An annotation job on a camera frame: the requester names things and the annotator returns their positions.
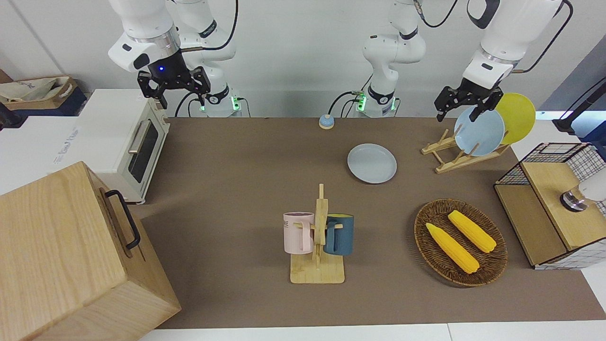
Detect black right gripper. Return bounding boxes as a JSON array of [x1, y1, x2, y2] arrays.
[[137, 51, 212, 110]]

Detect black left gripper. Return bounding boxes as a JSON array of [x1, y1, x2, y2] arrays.
[[434, 78, 504, 123]]

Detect gray round plate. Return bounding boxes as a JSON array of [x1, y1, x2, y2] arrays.
[[347, 144, 397, 184]]

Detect light blue round plate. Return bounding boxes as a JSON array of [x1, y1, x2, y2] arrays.
[[454, 105, 506, 157]]

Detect yellow round plate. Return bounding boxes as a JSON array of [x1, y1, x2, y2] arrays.
[[495, 93, 536, 145]]

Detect wooden plate rack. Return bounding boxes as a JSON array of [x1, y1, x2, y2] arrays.
[[421, 129, 511, 174]]

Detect white toaster oven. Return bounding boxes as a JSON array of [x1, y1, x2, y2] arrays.
[[76, 89, 171, 205]]

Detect dark blue bin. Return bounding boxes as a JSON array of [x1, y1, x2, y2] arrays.
[[0, 89, 89, 129]]

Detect brown table mat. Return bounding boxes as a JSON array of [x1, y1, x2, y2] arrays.
[[130, 117, 606, 330]]

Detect short yellow corn cob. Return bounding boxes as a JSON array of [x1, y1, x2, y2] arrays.
[[448, 210, 498, 254]]

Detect cardboard box with white bag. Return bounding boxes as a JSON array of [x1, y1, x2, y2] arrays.
[[0, 76, 79, 112]]

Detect long yellow corn cob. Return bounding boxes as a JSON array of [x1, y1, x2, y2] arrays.
[[426, 223, 481, 275]]

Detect white cabinet with lettering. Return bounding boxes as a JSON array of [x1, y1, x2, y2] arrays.
[[0, 115, 112, 196]]

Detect brown wicker basket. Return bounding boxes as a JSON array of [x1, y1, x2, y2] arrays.
[[414, 199, 508, 287]]

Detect dark blue mug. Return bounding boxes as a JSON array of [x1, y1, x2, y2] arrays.
[[324, 214, 355, 257]]

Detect pink mug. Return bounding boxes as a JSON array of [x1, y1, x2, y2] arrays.
[[283, 212, 316, 255]]

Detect wooden mug holder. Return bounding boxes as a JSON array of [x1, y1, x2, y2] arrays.
[[290, 184, 346, 285]]

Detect black right base cables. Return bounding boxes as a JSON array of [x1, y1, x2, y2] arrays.
[[174, 91, 205, 118]]

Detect black base cables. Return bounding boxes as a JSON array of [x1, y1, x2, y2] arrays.
[[328, 88, 372, 118], [174, 91, 205, 118]]

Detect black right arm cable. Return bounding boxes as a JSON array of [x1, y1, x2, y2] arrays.
[[180, 0, 239, 52]]

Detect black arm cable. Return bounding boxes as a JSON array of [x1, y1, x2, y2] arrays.
[[512, 0, 574, 74], [180, 0, 239, 52]]

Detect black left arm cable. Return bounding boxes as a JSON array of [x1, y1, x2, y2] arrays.
[[512, 0, 574, 74]]

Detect black camera stand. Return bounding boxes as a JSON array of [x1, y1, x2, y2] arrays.
[[552, 78, 606, 136]]

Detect wire shelf with wooden boards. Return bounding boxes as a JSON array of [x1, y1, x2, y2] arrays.
[[494, 142, 606, 271]]

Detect black left base cables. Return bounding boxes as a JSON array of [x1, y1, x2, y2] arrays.
[[328, 88, 372, 118]]

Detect wooden box with black handle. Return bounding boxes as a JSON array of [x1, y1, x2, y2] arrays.
[[0, 161, 182, 341]]

